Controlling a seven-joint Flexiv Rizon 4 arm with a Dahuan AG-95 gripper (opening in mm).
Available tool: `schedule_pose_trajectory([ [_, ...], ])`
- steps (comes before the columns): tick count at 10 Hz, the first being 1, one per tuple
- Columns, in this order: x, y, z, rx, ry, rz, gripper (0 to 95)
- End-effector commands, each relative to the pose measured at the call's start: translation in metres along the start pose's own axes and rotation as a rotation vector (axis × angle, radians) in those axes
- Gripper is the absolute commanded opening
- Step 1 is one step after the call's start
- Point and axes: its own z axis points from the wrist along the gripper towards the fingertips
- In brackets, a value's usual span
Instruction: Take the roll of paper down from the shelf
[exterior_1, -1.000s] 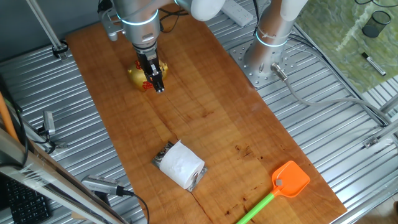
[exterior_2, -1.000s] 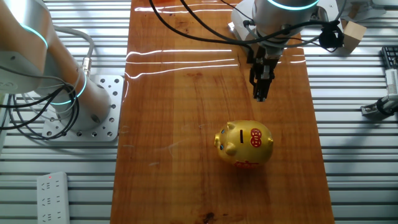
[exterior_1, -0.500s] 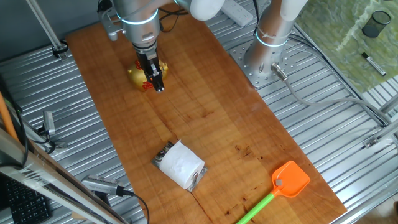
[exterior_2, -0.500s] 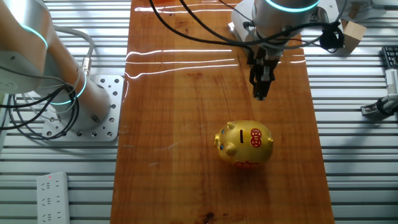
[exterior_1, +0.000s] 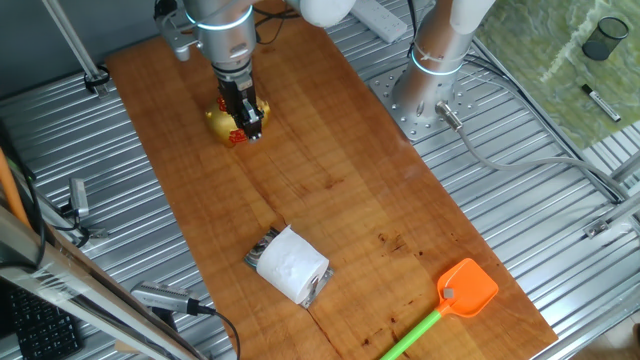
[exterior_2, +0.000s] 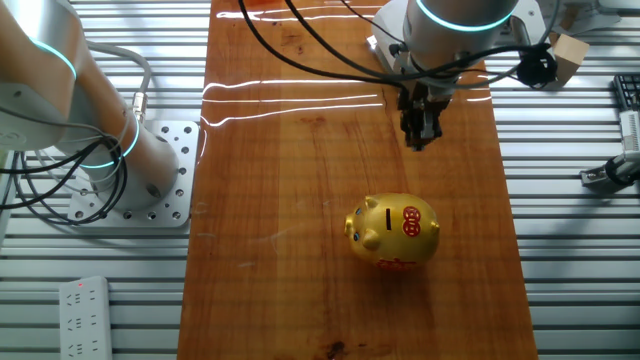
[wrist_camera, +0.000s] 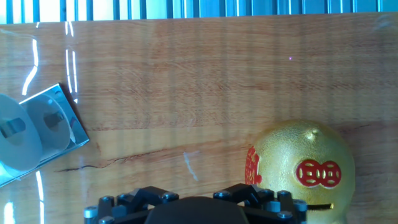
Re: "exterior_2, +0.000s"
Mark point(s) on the black keyboard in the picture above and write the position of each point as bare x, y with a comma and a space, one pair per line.
629, 90

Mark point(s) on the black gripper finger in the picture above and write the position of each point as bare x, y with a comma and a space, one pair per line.
434, 127
412, 132

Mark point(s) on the tan wooden piece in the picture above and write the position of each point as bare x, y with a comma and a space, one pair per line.
567, 20

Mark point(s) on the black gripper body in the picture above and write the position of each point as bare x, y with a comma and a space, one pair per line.
425, 102

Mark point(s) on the large wooden block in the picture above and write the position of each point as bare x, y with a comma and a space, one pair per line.
570, 57

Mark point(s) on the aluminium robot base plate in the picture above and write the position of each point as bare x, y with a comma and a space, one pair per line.
170, 210

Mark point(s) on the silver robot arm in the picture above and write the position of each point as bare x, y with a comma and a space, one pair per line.
150, 160

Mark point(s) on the gold piggy bank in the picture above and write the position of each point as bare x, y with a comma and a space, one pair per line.
390, 240

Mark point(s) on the metal roll holder shelf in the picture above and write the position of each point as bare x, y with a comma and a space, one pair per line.
382, 59

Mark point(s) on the grey cloth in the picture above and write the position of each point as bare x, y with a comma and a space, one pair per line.
595, 20

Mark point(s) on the white power strip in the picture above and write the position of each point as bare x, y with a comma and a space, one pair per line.
85, 320

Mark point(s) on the black clamp tool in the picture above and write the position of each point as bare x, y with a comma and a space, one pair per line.
612, 172

